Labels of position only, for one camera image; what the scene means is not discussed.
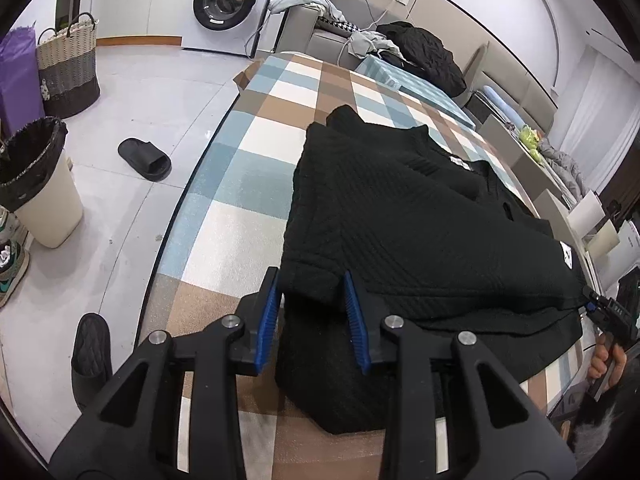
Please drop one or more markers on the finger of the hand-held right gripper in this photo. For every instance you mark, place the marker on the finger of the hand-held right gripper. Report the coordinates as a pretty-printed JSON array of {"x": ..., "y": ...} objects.
[
  {"x": 596, "y": 297},
  {"x": 596, "y": 311}
]

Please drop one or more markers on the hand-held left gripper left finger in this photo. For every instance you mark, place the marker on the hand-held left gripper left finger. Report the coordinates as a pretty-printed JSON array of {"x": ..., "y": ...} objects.
[{"x": 267, "y": 320}]

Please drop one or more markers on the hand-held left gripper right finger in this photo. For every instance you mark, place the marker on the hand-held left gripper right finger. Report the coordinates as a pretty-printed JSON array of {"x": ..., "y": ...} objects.
[{"x": 356, "y": 325}]

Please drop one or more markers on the black knit sweater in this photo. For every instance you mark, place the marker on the black knit sweater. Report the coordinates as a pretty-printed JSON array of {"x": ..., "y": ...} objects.
[{"x": 410, "y": 240}]

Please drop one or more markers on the person's right forearm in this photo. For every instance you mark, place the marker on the person's right forearm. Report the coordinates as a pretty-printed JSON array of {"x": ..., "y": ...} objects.
[{"x": 600, "y": 430}]

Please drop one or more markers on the grey clothes on bed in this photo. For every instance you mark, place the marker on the grey clothes on bed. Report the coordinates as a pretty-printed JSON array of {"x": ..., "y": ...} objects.
[{"x": 562, "y": 165}]

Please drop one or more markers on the person's right hand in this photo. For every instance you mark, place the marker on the person's right hand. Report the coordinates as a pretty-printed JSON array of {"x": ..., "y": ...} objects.
[{"x": 617, "y": 360}]

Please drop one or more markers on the white air purifier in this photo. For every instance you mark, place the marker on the white air purifier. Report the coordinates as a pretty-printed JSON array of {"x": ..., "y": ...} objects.
[{"x": 625, "y": 255}]

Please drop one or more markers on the white paper towel roll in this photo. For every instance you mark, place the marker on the white paper towel roll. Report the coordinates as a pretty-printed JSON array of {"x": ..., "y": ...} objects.
[{"x": 586, "y": 215}]

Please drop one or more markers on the beige low cabinet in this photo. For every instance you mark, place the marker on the beige low cabinet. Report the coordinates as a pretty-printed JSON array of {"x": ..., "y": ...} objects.
[
  {"x": 525, "y": 175},
  {"x": 555, "y": 220}
]

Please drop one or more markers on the checkered tablecloth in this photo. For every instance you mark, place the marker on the checkered tablecloth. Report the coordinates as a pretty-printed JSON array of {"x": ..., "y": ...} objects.
[{"x": 240, "y": 195}]

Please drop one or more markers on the green plush toy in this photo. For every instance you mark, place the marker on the green plush toy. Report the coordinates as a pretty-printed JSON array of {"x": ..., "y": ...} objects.
[{"x": 531, "y": 140}]

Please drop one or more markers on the black quilted slipper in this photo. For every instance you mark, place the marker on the black quilted slipper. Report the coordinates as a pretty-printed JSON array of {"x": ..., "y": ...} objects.
[{"x": 90, "y": 355}]

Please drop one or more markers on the white sheer curtain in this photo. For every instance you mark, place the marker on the white sheer curtain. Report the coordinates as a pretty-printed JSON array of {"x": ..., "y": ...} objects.
[{"x": 600, "y": 110}]

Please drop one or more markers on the black smooth slipper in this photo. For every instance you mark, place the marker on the black smooth slipper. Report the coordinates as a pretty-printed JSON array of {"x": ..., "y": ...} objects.
[{"x": 142, "y": 157}]

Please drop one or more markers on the blue pillow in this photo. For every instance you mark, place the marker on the blue pillow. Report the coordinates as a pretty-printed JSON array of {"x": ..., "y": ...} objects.
[{"x": 502, "y": 105}]

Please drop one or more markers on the beige padded headboard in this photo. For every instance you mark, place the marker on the beige padded headboard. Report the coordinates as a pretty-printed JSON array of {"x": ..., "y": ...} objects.
[{"x": 520, "y": 85}]

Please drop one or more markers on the cream trash bin black liner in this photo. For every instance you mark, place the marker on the cream trash bin black liner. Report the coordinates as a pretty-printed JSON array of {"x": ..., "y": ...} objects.
[{"x": 50, "y": 210}]

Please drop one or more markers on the blue checkered small table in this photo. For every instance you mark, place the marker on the blue checkered small table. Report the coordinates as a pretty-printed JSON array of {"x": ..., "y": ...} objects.
[{"x": 405, "y": 82}]

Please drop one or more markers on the black puffer jacket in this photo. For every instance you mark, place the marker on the black puffer jacket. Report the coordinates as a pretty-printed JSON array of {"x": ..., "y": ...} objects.
[{"x": 425, "y": 55}]

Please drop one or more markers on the grey hoodie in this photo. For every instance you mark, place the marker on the grey hoodie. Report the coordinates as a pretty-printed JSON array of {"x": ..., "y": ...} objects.
[{"x": 370, "y": 42}]

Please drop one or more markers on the grey sofa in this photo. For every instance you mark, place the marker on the grey sofa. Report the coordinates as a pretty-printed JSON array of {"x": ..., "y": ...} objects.
[{"x": 300, "y": 30}]

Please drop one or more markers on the houndstooth pillow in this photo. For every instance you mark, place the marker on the houndstooth pillow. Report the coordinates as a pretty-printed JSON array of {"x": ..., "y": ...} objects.
[{"x": 337, "y": 25}]

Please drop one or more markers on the white washing machine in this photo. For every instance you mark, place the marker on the white washing machine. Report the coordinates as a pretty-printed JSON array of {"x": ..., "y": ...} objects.
[{"x": 225, "y": 5}]

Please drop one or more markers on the light grey blanket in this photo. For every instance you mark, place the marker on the light grey blanket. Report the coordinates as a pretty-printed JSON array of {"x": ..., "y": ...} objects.
[{"x": 305, "y": 2}]

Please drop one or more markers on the woven laundry basket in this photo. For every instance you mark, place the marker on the woven laundry basket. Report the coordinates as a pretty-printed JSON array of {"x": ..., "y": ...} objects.
[{"x": 67, "y": 70}]

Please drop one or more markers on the white base cabinet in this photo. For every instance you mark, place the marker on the white base cabinet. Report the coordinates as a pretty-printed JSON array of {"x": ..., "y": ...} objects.
[{"x": 140, "y": 5}]

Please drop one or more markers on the purple bag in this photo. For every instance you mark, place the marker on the purple bag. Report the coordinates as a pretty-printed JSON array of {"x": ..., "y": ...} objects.
[{"x": 17, "y": 85}]

